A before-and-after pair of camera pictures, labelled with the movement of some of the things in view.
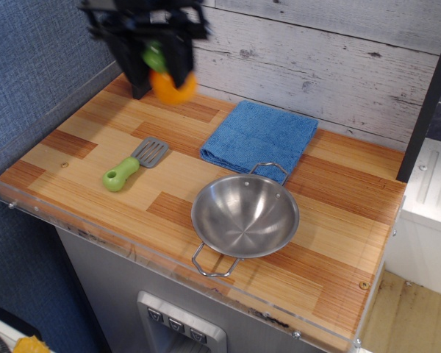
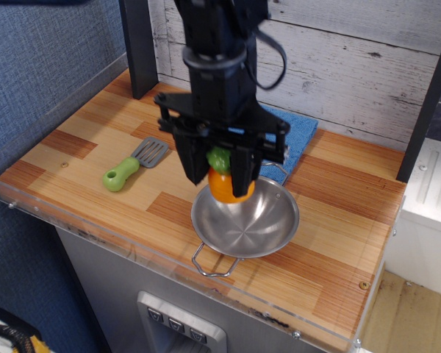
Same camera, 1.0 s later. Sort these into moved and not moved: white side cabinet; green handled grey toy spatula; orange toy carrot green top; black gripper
Moved: orange toy carrot green top; black gripper
Not moved: green handled grey toy spatula; white side cabinet
